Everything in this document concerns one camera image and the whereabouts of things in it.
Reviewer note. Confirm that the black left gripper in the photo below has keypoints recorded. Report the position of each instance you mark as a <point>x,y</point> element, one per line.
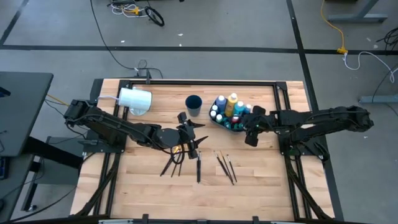
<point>188,135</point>

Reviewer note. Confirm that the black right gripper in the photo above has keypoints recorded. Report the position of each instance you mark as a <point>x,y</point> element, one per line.
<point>258,124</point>

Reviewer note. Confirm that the small teal paint bottle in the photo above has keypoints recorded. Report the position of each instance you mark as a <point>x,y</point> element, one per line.
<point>238,126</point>

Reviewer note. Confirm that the small dark red paint bottle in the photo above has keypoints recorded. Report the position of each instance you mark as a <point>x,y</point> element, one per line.
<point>235,119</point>

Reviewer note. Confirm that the small blue paint bottle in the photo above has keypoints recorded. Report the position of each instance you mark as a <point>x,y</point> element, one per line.
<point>247,109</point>

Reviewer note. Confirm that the large turquoise paint bottle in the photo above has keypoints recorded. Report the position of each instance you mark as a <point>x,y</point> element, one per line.
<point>238,109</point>

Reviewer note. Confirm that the large yellow paint bottle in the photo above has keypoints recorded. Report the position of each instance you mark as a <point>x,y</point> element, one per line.
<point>230,107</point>

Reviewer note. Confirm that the small black paint bottle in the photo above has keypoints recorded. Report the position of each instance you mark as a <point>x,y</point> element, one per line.
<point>213,114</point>

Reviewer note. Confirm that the small green paint bottle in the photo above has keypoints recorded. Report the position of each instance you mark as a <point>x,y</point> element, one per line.
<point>219,118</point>

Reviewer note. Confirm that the small white-capped paint bottle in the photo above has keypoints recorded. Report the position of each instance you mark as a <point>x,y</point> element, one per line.
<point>214,108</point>

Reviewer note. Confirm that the large periwinkle paint bottle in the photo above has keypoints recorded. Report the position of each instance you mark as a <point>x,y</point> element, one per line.
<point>221,105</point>

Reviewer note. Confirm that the brown-tipped paintbrushes group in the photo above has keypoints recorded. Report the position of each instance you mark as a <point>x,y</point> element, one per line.
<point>223,167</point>

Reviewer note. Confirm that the thin black paintbrush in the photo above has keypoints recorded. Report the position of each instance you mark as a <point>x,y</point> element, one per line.
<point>226,165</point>
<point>232,168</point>

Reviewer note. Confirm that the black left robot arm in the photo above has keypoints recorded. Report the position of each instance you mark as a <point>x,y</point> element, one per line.
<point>124,127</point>

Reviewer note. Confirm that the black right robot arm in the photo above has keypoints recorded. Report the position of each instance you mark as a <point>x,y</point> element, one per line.
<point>326,119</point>

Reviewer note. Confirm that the teal plastic caddy bin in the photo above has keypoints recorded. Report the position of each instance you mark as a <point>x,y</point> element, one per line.
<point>219,126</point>

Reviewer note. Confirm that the dark slate plastic cup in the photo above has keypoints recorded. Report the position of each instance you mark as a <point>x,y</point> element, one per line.
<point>193,104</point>

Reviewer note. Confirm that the white spot lamp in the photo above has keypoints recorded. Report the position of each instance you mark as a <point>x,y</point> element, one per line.
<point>135,99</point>

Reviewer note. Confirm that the black edge clamp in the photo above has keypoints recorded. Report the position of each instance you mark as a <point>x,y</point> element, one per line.
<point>145,218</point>
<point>256,220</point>
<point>143,73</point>

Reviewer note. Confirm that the grey desk foot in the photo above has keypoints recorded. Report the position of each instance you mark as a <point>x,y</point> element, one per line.
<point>379,99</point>
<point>357,17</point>

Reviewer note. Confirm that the black desk base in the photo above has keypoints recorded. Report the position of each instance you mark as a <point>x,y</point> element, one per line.
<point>53,152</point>

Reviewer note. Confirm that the black desk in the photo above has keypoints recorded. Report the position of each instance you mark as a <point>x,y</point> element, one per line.
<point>25,112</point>

